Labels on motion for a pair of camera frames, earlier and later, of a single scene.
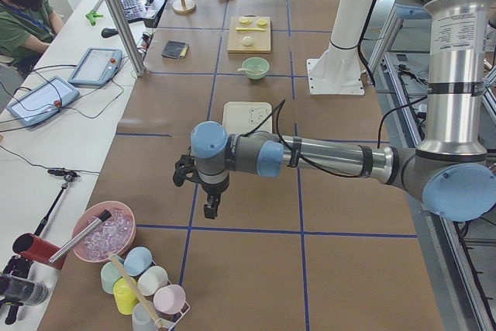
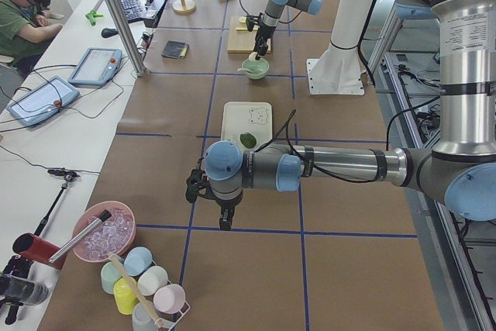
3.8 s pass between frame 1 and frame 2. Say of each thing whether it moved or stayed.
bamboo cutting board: stayed
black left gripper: moved
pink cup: stayed
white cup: stayed
